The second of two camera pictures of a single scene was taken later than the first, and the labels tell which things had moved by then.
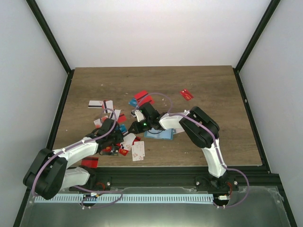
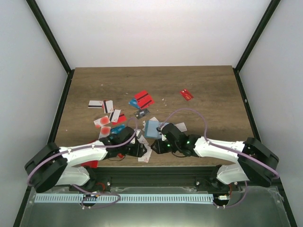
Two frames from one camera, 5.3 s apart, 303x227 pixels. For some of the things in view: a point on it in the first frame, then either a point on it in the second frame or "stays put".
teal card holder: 166,134 stays put
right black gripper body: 144,127 → 173,147
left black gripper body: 116,140 → 135,153
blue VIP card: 133,102 stays put
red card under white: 121,118 stays put
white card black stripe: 95,104 stays put
